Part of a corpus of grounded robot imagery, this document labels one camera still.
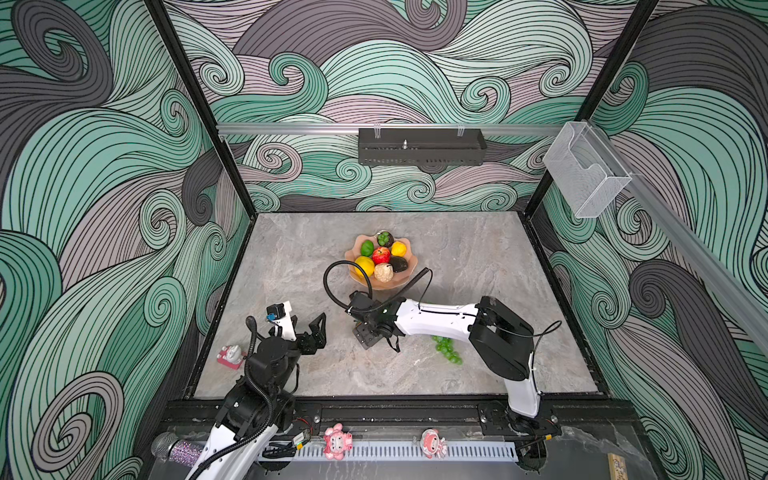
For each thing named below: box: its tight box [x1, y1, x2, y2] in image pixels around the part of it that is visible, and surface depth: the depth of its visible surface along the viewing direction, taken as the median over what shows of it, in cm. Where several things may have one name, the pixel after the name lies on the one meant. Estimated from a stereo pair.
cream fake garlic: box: [373, 262, 394, 283], surface depth 97 cm
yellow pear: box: [391, 241, 407, 257], surface depth 103 cm
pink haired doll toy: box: [420, 428, 448, 459], surface depth 69 cm
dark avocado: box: [390, 256, 408, 273], surface depth 98 cm
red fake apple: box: [371, 246, 391, 265], surface depth 102 cm
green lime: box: [360, 240, 375, 257], surface depth 103 cm
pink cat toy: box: [323, 422, 353, 461], surface depth 69 cm
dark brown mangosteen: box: [376, 231, 395, 248], surface depth 103 cm
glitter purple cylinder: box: [151, 432, 207, 468], surface depth 67 cm
